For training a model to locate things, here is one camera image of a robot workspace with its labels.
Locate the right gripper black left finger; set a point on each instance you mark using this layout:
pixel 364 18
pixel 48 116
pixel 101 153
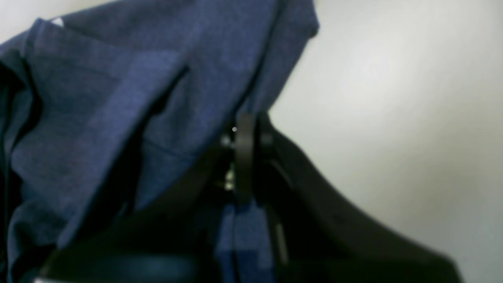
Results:
pixel 173 239

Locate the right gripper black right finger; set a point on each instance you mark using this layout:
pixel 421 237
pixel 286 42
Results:
pixel 318 236

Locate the blue-grey T-shirt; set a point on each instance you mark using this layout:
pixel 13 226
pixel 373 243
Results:
pixel 102 110

